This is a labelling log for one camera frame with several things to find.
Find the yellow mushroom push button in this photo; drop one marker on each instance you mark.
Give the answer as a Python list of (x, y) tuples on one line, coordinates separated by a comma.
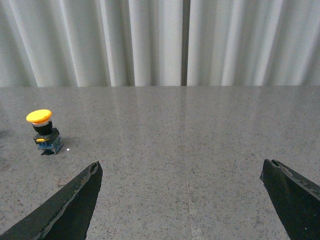
[(48, 138)]

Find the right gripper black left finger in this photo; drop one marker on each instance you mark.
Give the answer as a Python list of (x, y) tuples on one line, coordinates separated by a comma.
[(64, 216)]

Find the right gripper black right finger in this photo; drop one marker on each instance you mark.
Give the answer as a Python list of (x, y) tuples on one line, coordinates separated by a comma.
[(295, 198)]

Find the white pleated curtain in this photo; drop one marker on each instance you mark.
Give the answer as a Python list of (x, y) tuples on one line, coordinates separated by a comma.
[(82, 43)]

